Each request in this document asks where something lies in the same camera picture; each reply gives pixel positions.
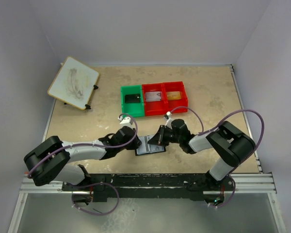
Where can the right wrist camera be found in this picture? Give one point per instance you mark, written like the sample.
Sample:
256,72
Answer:
168,119

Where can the middle red plastic bin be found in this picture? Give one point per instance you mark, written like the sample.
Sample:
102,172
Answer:
158,107

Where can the aluminium frame rail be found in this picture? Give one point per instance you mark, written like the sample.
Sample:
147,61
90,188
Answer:
245,183

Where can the red plastic bin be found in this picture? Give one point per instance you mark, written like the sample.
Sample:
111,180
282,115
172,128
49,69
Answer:
158,107
176,86

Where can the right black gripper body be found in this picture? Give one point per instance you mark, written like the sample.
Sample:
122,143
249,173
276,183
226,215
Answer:
169,137

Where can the orange card in red bin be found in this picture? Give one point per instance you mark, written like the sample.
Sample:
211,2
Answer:
173,95

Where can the small whiteboard with wooden frame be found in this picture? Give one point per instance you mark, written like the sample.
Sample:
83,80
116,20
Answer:
74,84

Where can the black card in green bin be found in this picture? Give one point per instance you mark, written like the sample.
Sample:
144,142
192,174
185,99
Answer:
132,98

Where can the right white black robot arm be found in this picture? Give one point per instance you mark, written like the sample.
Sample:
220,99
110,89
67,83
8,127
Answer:
231,144

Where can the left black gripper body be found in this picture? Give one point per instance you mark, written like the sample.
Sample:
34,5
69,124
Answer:
132,146

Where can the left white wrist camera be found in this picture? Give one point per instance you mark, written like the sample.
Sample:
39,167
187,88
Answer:
125,121

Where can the right red plastic bin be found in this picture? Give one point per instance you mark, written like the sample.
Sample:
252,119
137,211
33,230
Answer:
176,86

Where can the silver card in red bin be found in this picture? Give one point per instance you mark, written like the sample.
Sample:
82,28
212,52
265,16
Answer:
153,96

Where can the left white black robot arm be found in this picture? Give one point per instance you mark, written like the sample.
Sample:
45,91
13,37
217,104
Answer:
52,159

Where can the black card holder wallet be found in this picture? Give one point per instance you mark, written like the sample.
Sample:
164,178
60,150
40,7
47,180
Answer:
145,148

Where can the green plastic bin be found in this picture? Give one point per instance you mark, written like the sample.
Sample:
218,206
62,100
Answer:
133,109

